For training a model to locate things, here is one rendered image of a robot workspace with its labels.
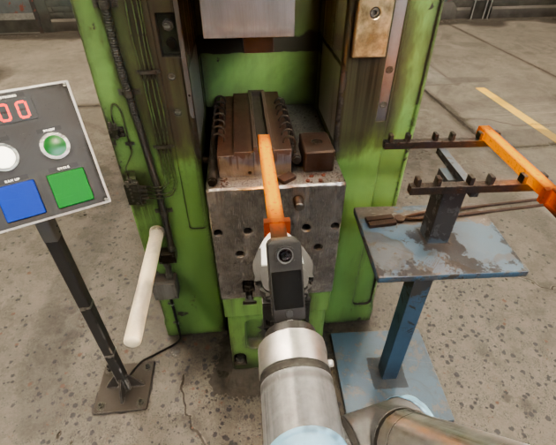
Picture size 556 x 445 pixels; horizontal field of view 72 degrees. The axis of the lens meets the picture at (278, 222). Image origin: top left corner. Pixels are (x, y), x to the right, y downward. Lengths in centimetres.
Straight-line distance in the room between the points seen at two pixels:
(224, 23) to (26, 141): 49
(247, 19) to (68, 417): 152
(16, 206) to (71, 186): 11
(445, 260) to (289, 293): 67
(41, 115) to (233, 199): 47
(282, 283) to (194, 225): 89
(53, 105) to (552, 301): 221
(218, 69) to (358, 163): 59
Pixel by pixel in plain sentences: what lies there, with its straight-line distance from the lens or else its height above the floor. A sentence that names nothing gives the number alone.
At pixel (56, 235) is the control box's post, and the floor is 82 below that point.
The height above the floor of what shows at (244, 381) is 0.
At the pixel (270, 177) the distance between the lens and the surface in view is 79.
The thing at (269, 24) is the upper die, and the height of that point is 130.
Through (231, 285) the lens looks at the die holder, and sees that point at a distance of 128.
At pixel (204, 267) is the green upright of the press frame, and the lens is 151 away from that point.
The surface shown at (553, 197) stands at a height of 103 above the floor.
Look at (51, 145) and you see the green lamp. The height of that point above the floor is 109.
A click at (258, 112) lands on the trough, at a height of 99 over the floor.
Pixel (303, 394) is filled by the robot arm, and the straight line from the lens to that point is 46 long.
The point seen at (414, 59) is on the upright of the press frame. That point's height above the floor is 117.
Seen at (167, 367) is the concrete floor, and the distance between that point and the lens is 178.
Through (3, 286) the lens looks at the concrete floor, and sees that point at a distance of 242.
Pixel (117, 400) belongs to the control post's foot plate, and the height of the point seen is 1.
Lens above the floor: 149
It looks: 39 degrees down
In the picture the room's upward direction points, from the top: straight up
